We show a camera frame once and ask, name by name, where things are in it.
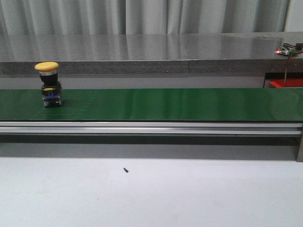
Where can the grey stone counter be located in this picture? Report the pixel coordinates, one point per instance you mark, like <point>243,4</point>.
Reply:
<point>186,60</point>

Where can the yellow mushroom push button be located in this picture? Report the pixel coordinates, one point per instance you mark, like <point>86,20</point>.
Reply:
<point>51,89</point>

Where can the green conveyor belt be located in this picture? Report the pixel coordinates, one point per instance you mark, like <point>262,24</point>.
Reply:
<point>157,104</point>

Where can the small green circuit board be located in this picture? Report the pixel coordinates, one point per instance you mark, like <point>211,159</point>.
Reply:
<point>286,52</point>

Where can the red plastic bin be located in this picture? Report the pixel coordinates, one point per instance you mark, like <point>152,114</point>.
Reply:
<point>280,83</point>

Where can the white curtain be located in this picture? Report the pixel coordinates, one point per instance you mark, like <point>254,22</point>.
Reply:
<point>131,17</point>

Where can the aluminium conveyor frame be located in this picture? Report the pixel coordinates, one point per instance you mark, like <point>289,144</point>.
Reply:
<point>183,133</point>

